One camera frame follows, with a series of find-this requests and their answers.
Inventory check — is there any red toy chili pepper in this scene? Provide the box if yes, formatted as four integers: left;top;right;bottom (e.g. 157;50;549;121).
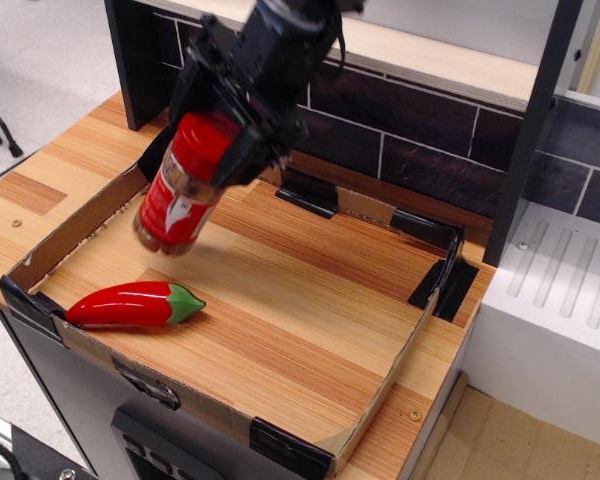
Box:
65;281;206;326

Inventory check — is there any red-capped basil spice bottle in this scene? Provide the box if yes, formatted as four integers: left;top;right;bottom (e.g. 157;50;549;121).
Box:
133;111;239;256

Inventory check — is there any black braided cable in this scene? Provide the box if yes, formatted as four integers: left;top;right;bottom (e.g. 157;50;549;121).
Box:
0;434;26;480

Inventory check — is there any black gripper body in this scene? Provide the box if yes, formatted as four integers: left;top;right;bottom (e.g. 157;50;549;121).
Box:
187;1;343;116

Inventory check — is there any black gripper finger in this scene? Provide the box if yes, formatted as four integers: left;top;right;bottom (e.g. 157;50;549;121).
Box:
212;107;305;188
169;49;240;131

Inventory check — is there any white ribbed drainboard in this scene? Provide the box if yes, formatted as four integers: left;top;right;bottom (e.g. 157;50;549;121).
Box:
463;89;600;441

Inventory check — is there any cardboard fence with black tape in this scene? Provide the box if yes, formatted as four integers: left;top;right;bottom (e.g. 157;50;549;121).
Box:
0;121;480;478

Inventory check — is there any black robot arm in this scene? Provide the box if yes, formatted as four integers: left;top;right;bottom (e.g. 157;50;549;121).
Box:
169;1;364;188

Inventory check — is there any black shelf frame with backsplash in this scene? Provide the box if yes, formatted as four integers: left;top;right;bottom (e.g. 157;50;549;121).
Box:
105;1;581;266

